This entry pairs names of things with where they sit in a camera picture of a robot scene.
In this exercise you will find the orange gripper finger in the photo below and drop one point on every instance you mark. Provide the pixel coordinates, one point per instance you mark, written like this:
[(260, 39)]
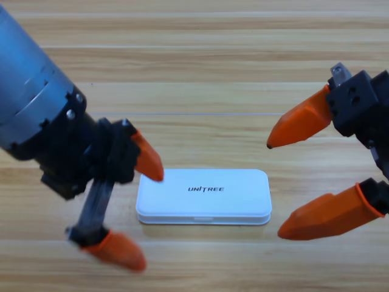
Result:
[(328, 216), (118, 251)]

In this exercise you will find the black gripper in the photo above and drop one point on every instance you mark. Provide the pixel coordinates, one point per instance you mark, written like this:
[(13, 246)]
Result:
[(91, 152), (361, 106)]

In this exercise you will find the white Unitree pencil case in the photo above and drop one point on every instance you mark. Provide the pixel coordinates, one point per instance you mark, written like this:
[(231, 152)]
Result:
[(206, 200)]

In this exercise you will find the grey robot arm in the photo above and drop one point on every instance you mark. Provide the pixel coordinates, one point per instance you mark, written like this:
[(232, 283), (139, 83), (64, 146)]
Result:
[(27, 91)]

